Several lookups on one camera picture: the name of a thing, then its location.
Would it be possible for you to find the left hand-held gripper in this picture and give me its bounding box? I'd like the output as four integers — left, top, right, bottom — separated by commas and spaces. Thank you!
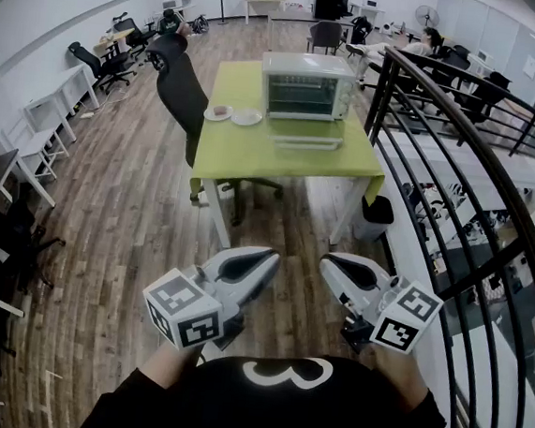
137, 235, 282, 359

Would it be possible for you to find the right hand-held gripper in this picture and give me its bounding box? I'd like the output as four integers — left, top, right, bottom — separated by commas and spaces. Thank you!
311, 250, 448, 362

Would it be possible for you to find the glass oven door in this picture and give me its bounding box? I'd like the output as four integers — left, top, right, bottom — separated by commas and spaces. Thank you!
264, 112, 348, 155

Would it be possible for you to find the white toaster oven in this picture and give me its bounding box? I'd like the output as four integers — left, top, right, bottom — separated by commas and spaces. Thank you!
256, 49, 359, 127

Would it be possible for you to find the person's right forearm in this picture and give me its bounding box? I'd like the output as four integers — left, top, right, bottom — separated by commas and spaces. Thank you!
364, 344, 434, 416

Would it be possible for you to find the person's left forearm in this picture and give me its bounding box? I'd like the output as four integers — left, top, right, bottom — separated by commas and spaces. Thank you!
137, 336, 202, 393

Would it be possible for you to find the black trash bin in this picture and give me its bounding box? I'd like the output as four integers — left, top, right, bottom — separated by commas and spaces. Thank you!
357, 193, 397, 244

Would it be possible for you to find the green tablecloth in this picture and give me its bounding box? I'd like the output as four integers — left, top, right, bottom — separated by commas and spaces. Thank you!
187, 55, 395, 220

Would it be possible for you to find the white plate with pale food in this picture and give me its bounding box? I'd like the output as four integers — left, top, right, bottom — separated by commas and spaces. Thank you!
230, 106, 263, 127

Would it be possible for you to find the person's black shirt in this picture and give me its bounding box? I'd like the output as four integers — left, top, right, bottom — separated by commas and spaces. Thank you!
73, 331, 484, 428

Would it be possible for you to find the white plate with pink food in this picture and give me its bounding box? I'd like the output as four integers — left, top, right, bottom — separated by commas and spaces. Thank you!
202, 103, 234, 123

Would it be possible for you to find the black metal railing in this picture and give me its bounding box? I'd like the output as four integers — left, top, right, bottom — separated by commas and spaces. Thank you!
334, 43, 535, 428

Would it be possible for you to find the black mesh office chair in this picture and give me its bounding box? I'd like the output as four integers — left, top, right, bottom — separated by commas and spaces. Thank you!
130, 30, 299, 232

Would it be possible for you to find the grey padded chair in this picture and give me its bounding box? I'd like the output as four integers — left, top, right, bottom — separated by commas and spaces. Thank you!
305, 18, 346, 57

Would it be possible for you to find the black backpack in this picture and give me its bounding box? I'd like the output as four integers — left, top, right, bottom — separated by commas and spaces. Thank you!
190, 12, 212, 37

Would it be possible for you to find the dark long table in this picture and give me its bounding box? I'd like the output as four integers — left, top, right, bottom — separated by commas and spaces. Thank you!
263, 8, 358, 60

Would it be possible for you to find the black screen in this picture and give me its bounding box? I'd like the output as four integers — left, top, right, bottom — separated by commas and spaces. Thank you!
313, 0, 350, 23

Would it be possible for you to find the wooden top desk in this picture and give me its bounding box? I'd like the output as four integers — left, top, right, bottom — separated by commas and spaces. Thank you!
92, 24, 136, 67

